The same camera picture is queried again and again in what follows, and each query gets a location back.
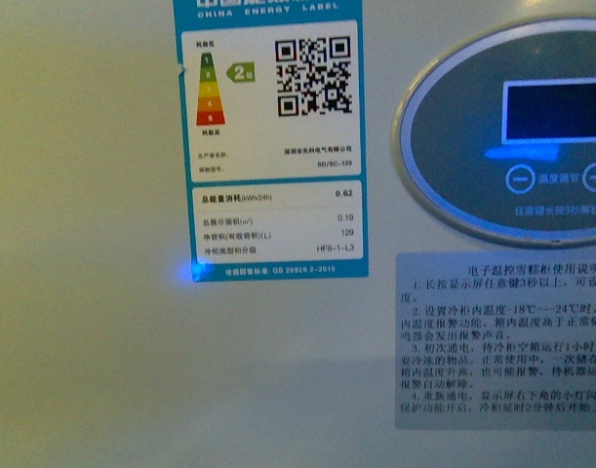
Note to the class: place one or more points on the white chest freezer blue rim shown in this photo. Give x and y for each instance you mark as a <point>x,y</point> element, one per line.
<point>112,356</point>

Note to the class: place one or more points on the China energy label sticker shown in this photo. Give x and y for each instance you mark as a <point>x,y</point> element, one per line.
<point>273,128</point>

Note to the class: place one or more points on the grey instruction sticker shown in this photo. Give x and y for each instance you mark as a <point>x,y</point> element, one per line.
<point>496,340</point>

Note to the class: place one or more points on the oval temperature control panel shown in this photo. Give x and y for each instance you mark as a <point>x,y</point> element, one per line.
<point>497,138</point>

